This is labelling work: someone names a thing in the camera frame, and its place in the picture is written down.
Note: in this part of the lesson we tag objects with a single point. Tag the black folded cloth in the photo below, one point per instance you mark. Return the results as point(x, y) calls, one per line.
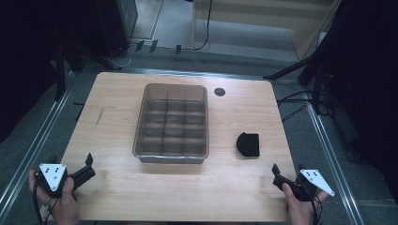
point(248, 144)

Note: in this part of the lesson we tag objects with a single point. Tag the dark cabinet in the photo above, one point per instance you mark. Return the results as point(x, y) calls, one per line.
point(120, 22)

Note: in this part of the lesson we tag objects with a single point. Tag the person's right hand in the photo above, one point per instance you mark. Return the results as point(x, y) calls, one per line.
point(300, 211)

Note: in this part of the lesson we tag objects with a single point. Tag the person's left hand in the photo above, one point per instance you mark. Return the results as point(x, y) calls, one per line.
point(65, 207)

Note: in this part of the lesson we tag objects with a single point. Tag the clear plastic divided storage box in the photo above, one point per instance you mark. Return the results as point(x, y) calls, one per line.
point(172, 125)

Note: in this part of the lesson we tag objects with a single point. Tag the black tripod stand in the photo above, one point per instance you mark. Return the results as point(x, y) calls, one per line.
point(78, 56)
point(313, 67)

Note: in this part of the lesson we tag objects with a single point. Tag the white frame shelf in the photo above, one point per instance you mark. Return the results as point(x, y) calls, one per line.
point(250, 12)

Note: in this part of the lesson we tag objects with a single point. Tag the metal floor rail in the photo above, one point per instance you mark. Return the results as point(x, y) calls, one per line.
point(334, 165)
point(34, 146)

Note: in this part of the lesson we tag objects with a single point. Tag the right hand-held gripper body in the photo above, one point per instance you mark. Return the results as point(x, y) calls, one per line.
point(308, 182)

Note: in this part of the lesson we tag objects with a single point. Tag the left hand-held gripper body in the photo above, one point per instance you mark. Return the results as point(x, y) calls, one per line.
point(53, 176)

